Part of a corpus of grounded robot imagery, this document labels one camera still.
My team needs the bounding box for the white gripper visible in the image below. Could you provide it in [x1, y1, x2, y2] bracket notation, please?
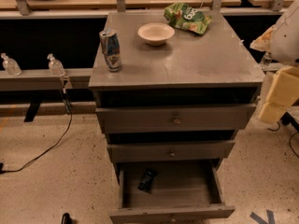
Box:
[249, 26, 299, 124]

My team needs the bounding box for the dark rxbar blueberry bar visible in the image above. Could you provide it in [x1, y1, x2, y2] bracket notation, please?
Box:
[138, 169, 157, 192]

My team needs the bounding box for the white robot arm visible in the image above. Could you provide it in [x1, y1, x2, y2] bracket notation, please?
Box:
[249, 0, 299, 123]

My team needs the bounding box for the grey top drawer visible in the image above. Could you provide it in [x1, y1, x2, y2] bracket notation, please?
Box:
[96, 104, 256, 134]

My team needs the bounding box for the grey wooden drawer cabinet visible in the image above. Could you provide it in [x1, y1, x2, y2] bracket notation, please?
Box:
[88, 10, 266, 185]

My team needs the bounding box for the grey open bottom drawer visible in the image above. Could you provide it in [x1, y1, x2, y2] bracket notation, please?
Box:
[110, 161, 235, 224]

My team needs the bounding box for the grey middle drawer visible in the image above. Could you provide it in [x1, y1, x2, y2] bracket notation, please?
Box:
[107, 140, 235, 163]

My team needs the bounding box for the clear water bottle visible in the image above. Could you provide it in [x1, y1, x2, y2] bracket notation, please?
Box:
[260, 51, 272, 70]

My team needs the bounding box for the green chip bag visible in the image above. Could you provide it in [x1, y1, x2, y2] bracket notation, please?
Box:
[164, 3, 212, 35]

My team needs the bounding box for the white bowl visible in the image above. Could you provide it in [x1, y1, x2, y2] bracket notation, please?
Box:
[137, 23, 175, 46]

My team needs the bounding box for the crushed blue soda can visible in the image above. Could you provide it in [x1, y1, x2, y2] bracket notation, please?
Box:
[99, 29, 121, 72]

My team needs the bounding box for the clear pump bottle near cabinet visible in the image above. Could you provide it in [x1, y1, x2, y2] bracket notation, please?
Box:
[48, 53, 65, 77]

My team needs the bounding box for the black object bottom edge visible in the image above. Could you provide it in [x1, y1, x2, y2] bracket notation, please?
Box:
[61, 213, 72, 224]

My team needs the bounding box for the clear pump bottle far left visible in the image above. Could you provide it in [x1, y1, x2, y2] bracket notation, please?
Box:
[1, 53, 21, 76]

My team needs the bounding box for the black cable right floor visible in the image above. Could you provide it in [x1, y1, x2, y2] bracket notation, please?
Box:
[267, 111, 299, 159]

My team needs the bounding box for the black floor cable left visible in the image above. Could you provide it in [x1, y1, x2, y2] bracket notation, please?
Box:
[0, 87, 74, 175]

